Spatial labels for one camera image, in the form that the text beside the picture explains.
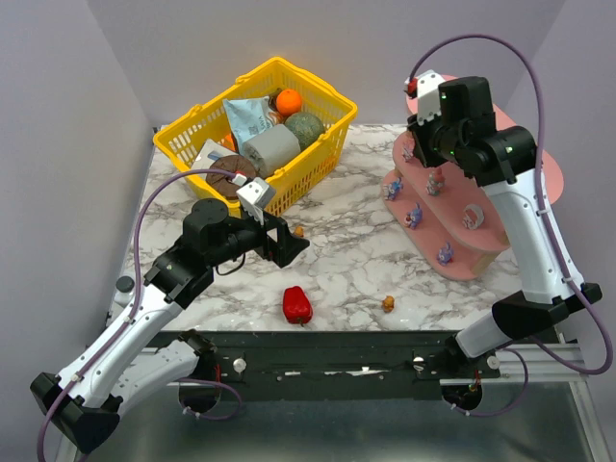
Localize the purple bunny toy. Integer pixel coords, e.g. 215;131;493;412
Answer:
436;242;454;267

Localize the yellow plastic shopping basket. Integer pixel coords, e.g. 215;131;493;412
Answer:
153;57;358;216

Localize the orange fruit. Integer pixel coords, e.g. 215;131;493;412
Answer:
224;134;237;150
275;89;302;117

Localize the pink three-tier shelf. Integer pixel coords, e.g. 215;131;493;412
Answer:
382;105;536;281

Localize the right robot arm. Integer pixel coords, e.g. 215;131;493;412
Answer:
405;70;603;359

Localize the light blue chips bag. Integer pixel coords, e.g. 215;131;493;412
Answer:
222;96;275;150

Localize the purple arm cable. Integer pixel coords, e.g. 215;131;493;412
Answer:
407;34;613;418
37;167;246;456

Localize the white package blue handle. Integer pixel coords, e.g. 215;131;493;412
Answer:
191;139;235;174

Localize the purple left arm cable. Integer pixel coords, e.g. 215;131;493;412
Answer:
37;167;246;456

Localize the green melon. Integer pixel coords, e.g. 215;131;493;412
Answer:
285;112;325;150

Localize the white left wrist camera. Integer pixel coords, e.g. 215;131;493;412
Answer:
232;173;276;225

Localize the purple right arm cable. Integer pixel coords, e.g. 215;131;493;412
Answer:
407;34;613;418

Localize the white bottle black cap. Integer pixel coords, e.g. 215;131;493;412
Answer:
114;275;136;308

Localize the black mounting rail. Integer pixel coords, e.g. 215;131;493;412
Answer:
150;329;501;401

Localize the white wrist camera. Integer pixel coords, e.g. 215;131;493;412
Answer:
232;173;276;225
404;69;445;126

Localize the grey paper towel roll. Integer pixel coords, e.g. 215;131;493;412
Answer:
242;124;301;178

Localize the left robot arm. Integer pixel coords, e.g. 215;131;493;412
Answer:
30;199;310;459

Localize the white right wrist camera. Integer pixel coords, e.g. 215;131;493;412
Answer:
404;69;445;126

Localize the red bell pepper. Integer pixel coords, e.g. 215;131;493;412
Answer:
283;286;313;324

